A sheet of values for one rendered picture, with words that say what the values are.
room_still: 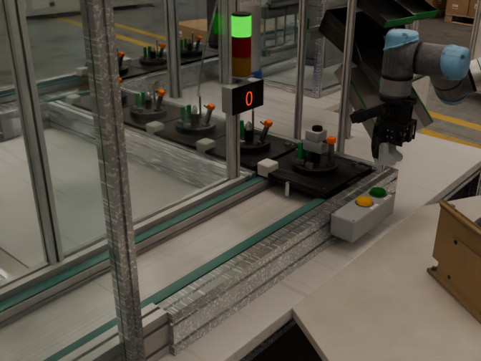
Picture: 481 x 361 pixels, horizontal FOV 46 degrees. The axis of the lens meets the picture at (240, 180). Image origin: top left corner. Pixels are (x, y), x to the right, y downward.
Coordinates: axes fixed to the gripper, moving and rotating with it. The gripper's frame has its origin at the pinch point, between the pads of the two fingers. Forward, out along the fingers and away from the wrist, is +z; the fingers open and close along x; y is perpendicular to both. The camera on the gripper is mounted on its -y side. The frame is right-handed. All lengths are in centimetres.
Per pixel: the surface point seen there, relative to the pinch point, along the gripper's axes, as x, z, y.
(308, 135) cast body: -0.7, -3.6, -22.1
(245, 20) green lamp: -18, -36, -30
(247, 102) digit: -18.1, -15.5, -30.0
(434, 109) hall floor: 367, 104, -135
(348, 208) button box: -12.1, 7.7, -1.1
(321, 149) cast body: -0.4, -0.4, -17.7
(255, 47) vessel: 61, -8, -94
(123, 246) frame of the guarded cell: -82, -14, 0
